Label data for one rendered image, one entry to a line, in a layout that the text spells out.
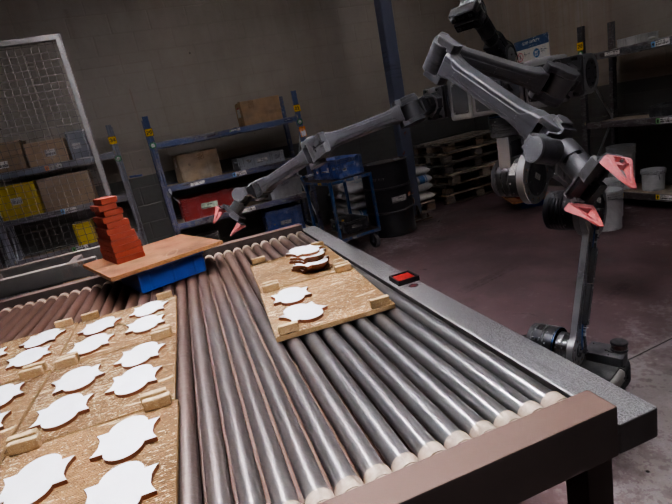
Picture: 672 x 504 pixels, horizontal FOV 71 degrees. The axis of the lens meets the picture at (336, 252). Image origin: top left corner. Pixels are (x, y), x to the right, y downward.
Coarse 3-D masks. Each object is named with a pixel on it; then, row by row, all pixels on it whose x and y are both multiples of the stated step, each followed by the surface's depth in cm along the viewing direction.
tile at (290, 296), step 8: (288, 288) 162; (296, 288) 160; (304, 288) 159; (272, 296) 157; (280, 296) 156; (288, 296) 154; (296, 296) 153; (304, 296) 152; (280, 304) 152; (288, 304) 149
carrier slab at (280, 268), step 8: (328, 248) 207; (336, 256) 193; (256, 264) 205; (264, 264) 202; (272, 264) 200; (280, 264) 198; (288, 264) 195; (328, 264) 184; (256, 272) 193; (264, 272) 191; (272, 272) 189; (280, 272) 186; (288, 272) 184; (296, 272) 182; (312, 272) 178; (320, 272) 176; (328, 272) 174; (256, 280) 182; (264, 280) 180; (280, 280) 176; (288, 280) 175; (296, 280) 173; (304, 280) 171
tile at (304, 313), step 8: (296, 304) 146; (304, 304) 145; (312, 304) 143; (288, 312) 141; (296, 312) 140; (304, 312) 138; (312, 312) 137; (320, 312) 136; (280, 320) 139; (288, 320) 137; (304, 320) 134; (312, 320) 133
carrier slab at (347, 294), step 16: (352, 272) 169; (320, 288) 159; (336, 288) 156; (352, 288) 153; (368, 288) 151; (272, 304) 153; (320, 304) 145; (336, 304) 143; (352, 304) 140; (368, 304) 138; (272, 320) 140; (320, 320) 134; (336, 320) 132; (352, 320) 133; (288, 336) 129
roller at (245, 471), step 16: (208, 288) 192; (208, 304) 171; (208, 320) 156; (224, 352) 131; (224, 368) 120; (224, 384) 112; (224, 400) 106; (224, 416) 101; (240, 416) 99; (240, 432) 93; (240, 448) 88; (240, 464) 84; (240, 480) 80; (256, 480) 80; (240, 496) 77; (256, 496) 76
